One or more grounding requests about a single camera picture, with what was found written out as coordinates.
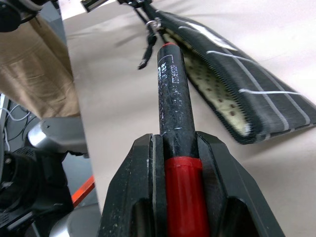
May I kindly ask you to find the black grid pouch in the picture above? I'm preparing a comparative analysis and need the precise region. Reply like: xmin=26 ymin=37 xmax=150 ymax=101
xmin=145 ymin=3 xmax=316 ymax=146

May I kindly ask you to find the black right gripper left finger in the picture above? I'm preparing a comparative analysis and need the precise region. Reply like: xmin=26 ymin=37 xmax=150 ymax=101
xmin=98 ymin=133 xmax=169 ymax=237

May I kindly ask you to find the white cable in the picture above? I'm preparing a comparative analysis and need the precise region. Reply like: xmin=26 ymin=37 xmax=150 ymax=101
xmin=0 ymin=102 xmax=32 ymax=149

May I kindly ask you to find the black zipper pull cord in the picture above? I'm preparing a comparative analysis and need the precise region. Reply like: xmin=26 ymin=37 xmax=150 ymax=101
xmin=137 ymin=19 xmax=164 ymax=71

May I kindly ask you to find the orange bar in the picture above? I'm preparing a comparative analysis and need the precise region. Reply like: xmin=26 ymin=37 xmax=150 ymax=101
xmin=71 ymin=174 xmax=96 ymax=206

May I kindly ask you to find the black marker with red cap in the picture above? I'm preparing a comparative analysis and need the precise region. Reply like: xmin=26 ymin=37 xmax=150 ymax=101
xmin=156 ymin=41 xmax=211 ymax=237

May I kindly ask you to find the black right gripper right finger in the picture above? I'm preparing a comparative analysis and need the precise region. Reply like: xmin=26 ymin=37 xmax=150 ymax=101
xmin=194 ymin=131 xmax=285 ymax=237

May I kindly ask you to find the silver and black robot body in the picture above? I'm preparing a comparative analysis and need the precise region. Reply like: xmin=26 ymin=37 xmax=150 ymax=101
xmin=0 ymin=117 xmax=102 ymax=237

